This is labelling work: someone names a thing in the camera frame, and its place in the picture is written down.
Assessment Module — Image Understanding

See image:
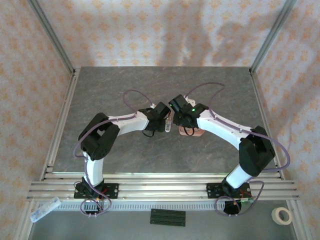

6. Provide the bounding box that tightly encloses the pink plastic tray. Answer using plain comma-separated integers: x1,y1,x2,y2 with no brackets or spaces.
178,125,205,138

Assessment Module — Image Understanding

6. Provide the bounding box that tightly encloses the aluminium table side rail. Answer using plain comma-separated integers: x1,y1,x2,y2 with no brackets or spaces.
38,67,81,181
249,71,286,180

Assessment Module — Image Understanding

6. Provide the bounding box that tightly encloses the white masking tape roll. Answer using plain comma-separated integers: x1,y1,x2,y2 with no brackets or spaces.
271,206,293,226

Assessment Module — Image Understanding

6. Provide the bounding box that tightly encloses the aluminium frame post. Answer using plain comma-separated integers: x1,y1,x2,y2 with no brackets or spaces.
249,0,299,74
26,0,77,76

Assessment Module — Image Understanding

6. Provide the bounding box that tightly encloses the white slotted cable duct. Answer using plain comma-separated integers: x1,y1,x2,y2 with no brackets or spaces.
53,201,227,212

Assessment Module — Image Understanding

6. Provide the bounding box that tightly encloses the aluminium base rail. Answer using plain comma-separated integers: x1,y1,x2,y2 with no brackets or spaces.
26,172,301,202

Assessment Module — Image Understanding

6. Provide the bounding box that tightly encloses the clear plastic bag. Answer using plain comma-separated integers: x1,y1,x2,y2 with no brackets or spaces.
29,196,62,223

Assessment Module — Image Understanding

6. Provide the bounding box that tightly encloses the black slotted block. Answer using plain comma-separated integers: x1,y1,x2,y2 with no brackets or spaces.
149,208,187,228

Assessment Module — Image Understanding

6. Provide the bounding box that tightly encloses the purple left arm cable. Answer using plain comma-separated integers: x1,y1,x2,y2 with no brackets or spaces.
72,89,157,218

